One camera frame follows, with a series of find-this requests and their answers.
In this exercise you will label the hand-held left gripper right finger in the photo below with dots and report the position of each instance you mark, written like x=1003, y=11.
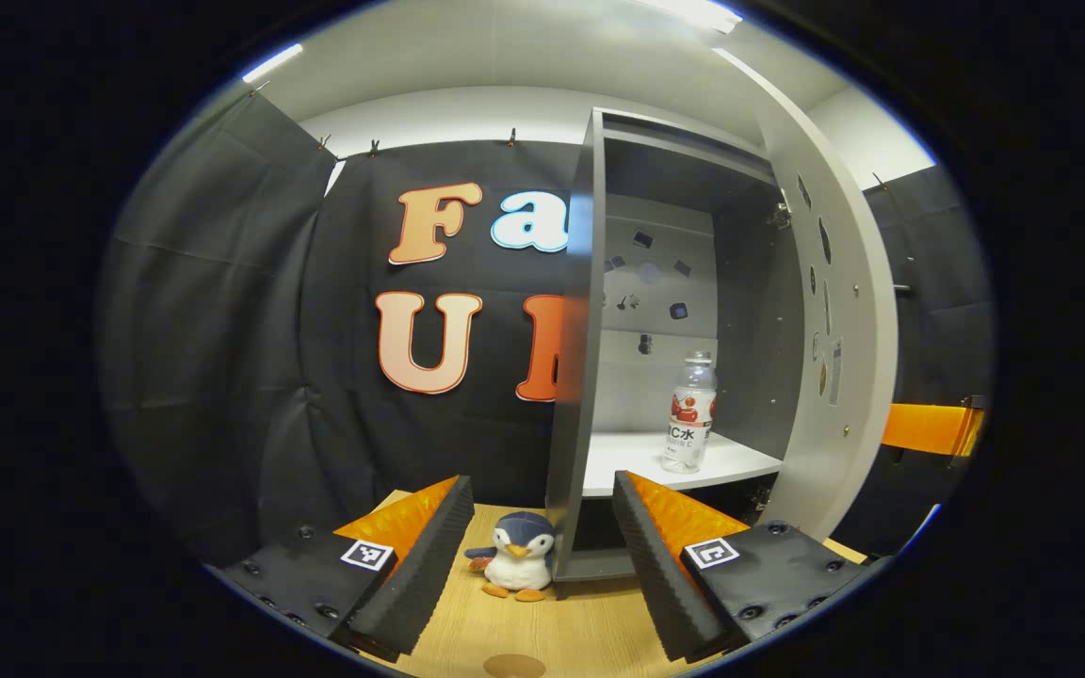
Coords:
x=646, y=556

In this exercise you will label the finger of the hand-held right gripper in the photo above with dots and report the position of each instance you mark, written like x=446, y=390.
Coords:
x=929, y=428

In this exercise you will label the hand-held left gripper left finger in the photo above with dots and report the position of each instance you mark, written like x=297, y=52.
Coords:
x=434, y=556

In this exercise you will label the round brown coaster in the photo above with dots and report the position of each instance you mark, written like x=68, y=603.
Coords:
x=514, y=668

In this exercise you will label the clear bottle with red label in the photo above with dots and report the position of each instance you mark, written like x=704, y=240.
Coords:
x=688, y=424

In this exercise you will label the grey cabinet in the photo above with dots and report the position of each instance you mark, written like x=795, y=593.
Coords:
x=566, y=377

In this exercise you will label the metal door hinge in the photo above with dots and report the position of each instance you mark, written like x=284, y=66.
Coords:
x=761, y=497
x=779, y=217

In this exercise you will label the penguin plush toy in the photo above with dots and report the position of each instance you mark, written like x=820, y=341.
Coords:
x=516, y=565

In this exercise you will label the black backdrop cloth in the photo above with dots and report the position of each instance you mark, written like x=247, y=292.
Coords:
x=222, y=330

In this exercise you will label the ceiling light panel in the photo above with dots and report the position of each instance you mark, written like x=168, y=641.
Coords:
x=693, y=13

